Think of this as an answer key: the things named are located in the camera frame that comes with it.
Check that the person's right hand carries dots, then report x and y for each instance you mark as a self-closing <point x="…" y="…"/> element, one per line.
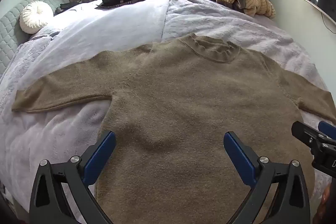
<point x="324" y="200"/>

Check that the brown knit sweater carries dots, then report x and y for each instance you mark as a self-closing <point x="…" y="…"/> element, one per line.
<point x="168" y="108"/>

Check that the round white pleated pillow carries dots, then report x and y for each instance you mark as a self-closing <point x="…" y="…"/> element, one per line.
<point x="35" y="16"/>

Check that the grey quilted headboard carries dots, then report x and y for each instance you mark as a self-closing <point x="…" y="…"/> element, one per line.
<point x="10" y="29"/>

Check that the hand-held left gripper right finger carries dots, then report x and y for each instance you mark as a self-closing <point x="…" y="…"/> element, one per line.
<point x="239" y="158"/>

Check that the flat black garment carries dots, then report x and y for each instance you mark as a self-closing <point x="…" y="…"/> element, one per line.
<point x="68" y="5"/>

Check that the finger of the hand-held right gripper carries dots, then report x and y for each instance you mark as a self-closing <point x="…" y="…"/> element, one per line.
<point x="328" y="129"/>
<point x="304" y="133"/>

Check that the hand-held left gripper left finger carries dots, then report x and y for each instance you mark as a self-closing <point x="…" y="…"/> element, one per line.
<point x="101" y="158"/>

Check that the lavender plush blanket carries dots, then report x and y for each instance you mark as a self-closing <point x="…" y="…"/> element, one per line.
<point x="210" y="19"/>

